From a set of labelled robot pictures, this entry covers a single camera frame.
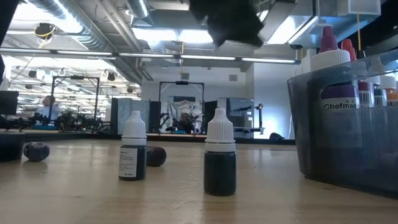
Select long ceiling tube light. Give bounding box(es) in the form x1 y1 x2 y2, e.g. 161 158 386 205
118 52 175 59
180 55 236 62
241 57 296 64
0 48 52 54
55 50 113 57

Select dark round cap object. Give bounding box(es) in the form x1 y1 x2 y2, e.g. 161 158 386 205
23 142 50 162

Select small white-capped dropper bottle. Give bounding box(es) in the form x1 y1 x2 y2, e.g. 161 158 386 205
118 110 147 182
203 108 237 197
146 146 167 168

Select black ceiling cable reel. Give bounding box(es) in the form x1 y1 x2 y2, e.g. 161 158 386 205
33 22 57 41

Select purple-capped food colouring bottle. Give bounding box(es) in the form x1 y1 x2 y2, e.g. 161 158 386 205
310 26 361 111

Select black gantry frame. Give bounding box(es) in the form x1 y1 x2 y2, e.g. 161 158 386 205
159 80 205 134
49 75 101 131

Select orange food colouring bottle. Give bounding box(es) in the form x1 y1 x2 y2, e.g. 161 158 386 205
379 74 398 107

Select grey cabinet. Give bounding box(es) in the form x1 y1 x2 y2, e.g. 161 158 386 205
217 97 255 139

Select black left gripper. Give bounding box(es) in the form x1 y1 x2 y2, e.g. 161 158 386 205
188 0 266 48

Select black monitor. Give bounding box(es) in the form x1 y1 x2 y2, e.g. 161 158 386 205
0 90 19 116

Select white cloth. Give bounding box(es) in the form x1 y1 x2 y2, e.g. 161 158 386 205
161 100 205 134

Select black background robot arms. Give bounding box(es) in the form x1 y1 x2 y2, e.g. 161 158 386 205
0 111 109 133
160 111 206 134

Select person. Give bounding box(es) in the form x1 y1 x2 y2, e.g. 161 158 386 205
35 95 62 121
178 112 195 133

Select yellow hanging cord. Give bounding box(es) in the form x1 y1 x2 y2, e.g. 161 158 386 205
356 12 361 52

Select blue-grey partition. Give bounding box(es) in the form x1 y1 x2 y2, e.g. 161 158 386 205
110 98 150 135

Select rectangular ceiling duct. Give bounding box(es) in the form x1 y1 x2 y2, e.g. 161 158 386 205
289 0 382 49

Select dark grey plastic bin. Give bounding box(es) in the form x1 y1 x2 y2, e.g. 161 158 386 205
287 49 398 198

